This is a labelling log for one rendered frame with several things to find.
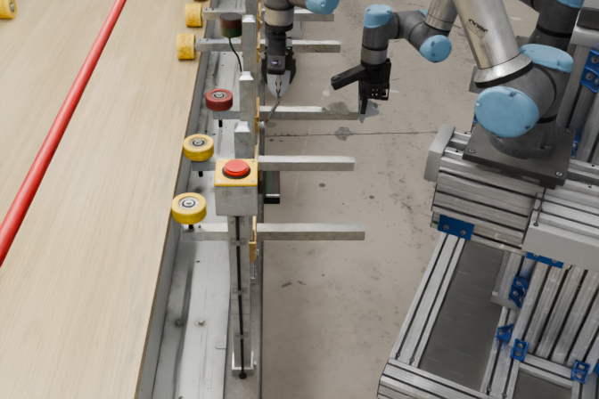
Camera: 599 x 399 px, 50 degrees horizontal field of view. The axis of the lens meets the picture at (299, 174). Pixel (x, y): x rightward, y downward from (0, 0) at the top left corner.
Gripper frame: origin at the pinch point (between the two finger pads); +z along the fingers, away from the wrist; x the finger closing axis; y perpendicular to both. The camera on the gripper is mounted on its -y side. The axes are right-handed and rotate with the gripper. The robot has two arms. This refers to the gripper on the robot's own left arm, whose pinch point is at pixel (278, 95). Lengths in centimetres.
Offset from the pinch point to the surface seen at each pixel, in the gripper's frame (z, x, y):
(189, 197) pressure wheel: 8.9, 20.9, -32.1
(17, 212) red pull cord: -65, 15, -125
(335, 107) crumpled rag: 12.6, -17.5, 15.2
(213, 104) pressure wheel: 10.1, 18.5, 11.9
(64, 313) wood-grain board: 9, 41, -67
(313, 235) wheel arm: 17.6, -8.3, -35.9
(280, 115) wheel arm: 14.9, -1.0, 14.1
